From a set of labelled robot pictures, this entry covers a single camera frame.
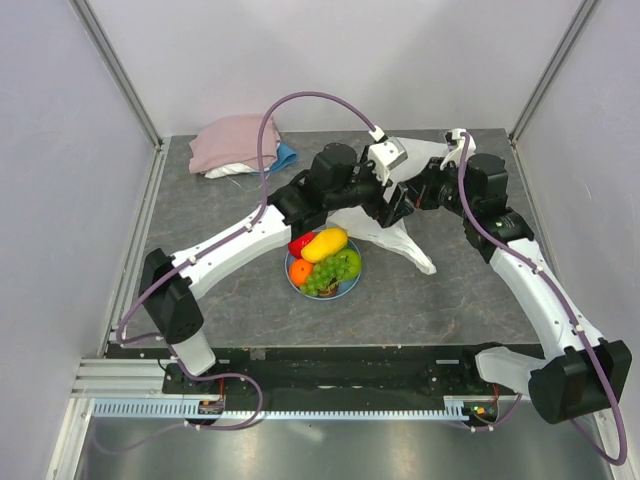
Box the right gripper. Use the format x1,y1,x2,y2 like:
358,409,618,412
404,157,478,219

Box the white plastic bag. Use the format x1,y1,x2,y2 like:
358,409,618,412
327,137,448,275

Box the yellow mango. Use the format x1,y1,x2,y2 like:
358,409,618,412
301,228,348,264

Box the green grapes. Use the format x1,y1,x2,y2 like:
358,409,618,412
299,256,347,298

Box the orange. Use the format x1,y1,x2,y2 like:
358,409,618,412
288,258,315,288

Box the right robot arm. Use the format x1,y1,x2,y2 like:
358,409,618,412
407,154,632,424

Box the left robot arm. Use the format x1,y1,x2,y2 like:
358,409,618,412
140,138,411,393

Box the green apple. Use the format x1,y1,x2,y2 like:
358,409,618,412
334,248,362,281

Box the blue plate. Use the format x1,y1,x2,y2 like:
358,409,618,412
284,238,363,300

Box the red apple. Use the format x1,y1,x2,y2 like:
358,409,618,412
288,232,316,258

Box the blue cloth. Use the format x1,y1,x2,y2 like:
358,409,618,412
262,141,298,175

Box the white cloth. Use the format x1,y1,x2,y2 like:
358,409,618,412
204,163,259,179

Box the pink cloth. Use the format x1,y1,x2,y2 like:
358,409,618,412
189,114,263,174

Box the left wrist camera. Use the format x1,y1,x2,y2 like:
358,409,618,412
366,137,408,187

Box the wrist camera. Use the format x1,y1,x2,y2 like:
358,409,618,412
366,137,408,187
441,128,476,168

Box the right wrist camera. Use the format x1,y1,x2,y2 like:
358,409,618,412
441,128,476,168

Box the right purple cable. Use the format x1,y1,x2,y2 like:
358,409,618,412
457,132,629,466

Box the purple cable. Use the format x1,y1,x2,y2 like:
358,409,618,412
457,132,629,466
114,91,386,346

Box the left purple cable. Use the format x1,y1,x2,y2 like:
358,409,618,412
114,91,386,346

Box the cable duct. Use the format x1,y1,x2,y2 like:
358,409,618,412
93,398,471,421

